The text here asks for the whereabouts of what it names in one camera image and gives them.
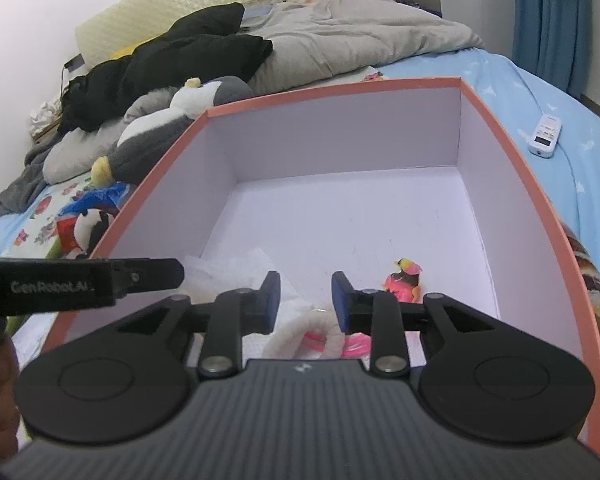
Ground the light blue bedsheet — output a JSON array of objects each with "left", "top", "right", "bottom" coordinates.
[{"left": 0, "top": 48, "right": 600, "bottom": 318}]

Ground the blue red snack bag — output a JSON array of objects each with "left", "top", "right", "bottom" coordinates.
[{"left": 56, "top": 182, "right": 135, "bottom": 256}]

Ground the grey penguin plush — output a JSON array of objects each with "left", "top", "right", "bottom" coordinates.
[{"left": 91, "top": 76, "right": 253, "bottom": 188}]

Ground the white remote control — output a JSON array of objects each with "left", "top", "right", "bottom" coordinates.
[{"left": 527, "top": 114, "right": 562, "bottom": 158}]

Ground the white cloth on nightstand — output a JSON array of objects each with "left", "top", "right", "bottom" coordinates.
[{"left": 28, "top": 99, "right": 61, "bottom": 138}]

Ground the dark grey blanket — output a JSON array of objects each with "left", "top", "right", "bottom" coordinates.
[{"left": 0, "top": 132, "right": 62, "bottom": 218}]

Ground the pink feather toy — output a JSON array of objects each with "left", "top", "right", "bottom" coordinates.
[{"left": 300, "top": 258, "right": 422, "bottom": 360}]

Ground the blue curtain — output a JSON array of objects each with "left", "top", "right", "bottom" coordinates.
[{"left": 513, "top": 0, "right": 592, "bottom": 99}]

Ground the pink cardboard box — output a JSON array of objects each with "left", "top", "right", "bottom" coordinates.
[{"left": 42, "top": 76, "right": 600, "bottom": 461}]

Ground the small panda plush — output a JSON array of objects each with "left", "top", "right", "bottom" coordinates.
[{"left": 57, "top": 209, "right": 114, "bottom": 257}]

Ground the black jacket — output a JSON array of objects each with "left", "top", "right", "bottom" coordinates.
[{"left": 58, "top": 2, "right": 273, "bottom": 134}]

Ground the yellow pillow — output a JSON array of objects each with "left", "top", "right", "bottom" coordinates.
[{"left": 109, "top": 44, "right": 137, "bottom": 60}]

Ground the grey duvet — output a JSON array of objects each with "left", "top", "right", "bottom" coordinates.
[{"left": 42, "top": 0, "right": 487, "bottom": 186}]

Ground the white plastic bag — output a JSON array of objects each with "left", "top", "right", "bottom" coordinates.
[{"left": 178, "top": 248, "right": 346, "bottom": 361}]

